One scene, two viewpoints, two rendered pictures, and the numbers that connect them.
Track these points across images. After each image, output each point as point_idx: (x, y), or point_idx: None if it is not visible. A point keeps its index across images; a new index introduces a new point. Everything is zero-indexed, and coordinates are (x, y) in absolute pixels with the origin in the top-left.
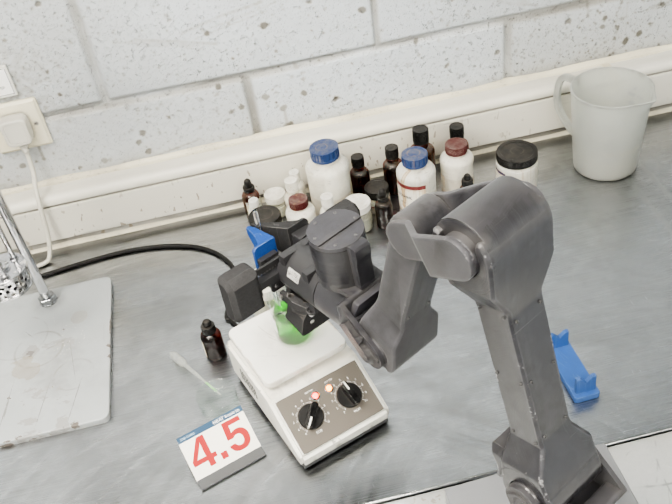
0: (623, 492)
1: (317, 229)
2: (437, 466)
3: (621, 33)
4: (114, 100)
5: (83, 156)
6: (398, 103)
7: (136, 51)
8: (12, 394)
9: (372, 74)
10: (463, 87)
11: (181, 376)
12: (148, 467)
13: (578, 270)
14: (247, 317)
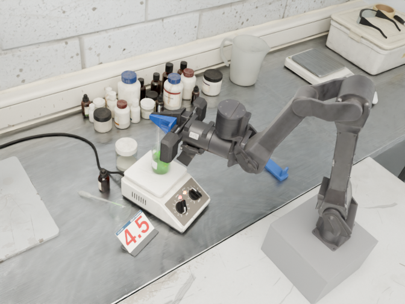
0: (357, 205)
1: (223, 109)
2: (239, 219)
3: (241, 19)
4: (5, 50)
5: None
6: (152, 52)
7: (22, 21)
8: None
9: (142, 37)
10: (179, 44)
11: (90, 202)
12: (97, 253)
13: (254, 125)
14: (172, 160)
